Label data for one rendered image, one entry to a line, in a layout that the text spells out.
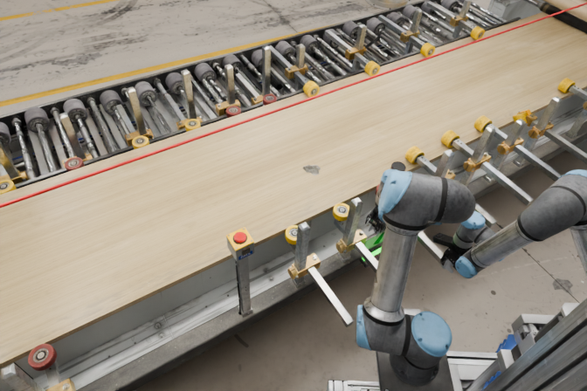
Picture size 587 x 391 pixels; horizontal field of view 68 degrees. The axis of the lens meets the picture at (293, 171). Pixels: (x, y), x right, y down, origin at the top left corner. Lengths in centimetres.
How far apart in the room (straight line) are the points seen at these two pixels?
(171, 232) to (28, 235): 58
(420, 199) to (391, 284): 26
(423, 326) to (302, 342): 138
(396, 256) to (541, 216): 43
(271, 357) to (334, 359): 35
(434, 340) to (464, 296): 167
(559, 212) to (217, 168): 142
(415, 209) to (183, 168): 130
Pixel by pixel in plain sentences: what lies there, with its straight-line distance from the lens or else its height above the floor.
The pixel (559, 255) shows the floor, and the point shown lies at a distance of 347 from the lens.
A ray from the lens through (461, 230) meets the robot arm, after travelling 176.
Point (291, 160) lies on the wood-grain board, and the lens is 215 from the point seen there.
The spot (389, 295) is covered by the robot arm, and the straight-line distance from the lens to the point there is 124.
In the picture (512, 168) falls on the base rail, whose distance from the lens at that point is 276.
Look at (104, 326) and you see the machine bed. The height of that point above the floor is 74.
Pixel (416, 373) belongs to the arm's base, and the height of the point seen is 110.
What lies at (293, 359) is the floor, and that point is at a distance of 258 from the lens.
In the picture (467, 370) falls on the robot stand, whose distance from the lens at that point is 168.
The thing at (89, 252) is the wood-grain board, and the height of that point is 90.
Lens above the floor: 242
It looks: 46 degrees down
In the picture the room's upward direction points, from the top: 4 degrees clockwise
